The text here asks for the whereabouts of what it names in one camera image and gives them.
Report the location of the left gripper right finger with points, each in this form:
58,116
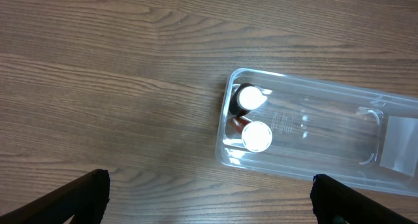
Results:
334,202

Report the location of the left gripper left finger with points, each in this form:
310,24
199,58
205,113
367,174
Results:
83,200

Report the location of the orange tube white cap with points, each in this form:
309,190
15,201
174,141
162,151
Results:
256,136

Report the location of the black bottle white cap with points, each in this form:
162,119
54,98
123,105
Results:
245,99

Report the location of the clear plastic container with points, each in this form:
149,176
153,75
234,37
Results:
361,137

